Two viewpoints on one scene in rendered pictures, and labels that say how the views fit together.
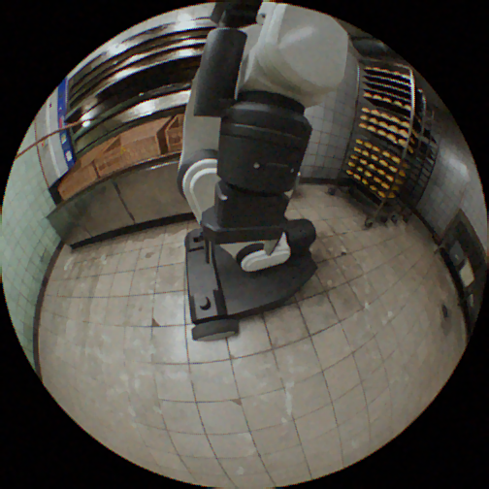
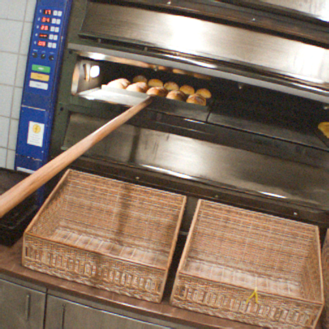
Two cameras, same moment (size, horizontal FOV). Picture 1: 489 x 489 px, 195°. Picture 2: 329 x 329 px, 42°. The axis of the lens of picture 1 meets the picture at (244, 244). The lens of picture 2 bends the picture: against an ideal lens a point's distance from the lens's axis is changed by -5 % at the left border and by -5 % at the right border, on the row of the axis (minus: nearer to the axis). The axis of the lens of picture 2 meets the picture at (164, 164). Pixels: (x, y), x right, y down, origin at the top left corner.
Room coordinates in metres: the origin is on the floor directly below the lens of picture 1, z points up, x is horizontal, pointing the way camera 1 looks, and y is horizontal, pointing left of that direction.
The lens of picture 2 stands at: (-0.55, 0.75, 1.49)
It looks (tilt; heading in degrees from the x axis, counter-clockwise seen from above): 16 degrees down; 18
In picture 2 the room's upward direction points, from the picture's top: 11 degrees clockwise
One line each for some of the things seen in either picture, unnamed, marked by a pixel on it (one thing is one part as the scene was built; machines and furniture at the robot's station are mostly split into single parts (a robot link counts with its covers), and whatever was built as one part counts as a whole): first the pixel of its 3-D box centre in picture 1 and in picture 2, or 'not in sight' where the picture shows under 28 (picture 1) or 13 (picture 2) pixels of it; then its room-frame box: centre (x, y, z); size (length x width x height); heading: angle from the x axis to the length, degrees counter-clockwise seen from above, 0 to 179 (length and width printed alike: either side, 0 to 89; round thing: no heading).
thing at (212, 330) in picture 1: (214, 331); not in sight; (0.07, 0.12, 0.10); 0.20 x 0.05 x 0.20; 107
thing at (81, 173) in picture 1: (86, 166); (108, 230); (0.96, 1.44, 0.72); 0.56 x 0.49 x 0.28; 104
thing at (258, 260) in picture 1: (259, 244); not in sight; (0.41, -0.06, 0.28); 0.21 x 0.20 x 0.13; 107
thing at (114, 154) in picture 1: (135, 142); (251, 263); (1.10, 0.86, 0.72); 0.56 x 0.49 x 0.28; 101
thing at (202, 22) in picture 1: (140, 38); not in sight; (1.38, 0.95, 1.99); 1.80 x 0.08 x 0.21; 103
